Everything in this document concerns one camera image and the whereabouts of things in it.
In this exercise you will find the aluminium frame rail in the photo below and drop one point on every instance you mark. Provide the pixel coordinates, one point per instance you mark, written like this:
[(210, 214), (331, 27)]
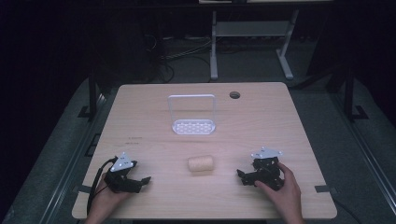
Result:
[(367, 155), (71, 168)]

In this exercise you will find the grey tape strip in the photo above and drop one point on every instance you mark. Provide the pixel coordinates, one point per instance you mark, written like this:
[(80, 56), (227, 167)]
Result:
[(83, 188), (324, 188)]

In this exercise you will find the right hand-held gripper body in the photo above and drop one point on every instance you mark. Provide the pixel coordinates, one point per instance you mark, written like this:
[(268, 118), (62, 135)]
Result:
[(268, 170)]

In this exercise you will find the person's left hand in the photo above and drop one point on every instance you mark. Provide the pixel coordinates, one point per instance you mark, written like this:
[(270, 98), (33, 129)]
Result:
[(106, 199)]

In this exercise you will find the person's right hand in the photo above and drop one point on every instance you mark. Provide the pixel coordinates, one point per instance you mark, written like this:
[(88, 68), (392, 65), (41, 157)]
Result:
[(285, 194)]

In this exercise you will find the black metal post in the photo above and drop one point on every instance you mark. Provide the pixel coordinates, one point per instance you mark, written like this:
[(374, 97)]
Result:
[(348, 93), (92, 93)]

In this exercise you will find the grey metal desk frame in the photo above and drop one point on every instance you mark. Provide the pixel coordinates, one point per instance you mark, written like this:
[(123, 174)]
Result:
[(249, 28)]

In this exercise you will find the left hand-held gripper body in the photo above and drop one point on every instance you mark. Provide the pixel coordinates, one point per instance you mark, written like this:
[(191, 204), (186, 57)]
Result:
[(120, 182)]

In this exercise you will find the clear plastic container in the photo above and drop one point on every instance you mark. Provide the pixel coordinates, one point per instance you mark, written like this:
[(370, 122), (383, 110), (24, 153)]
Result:
[(193, 127)]

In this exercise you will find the beige twine roll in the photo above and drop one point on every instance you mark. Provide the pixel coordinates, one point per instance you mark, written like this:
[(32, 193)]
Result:
[(201, 163)]

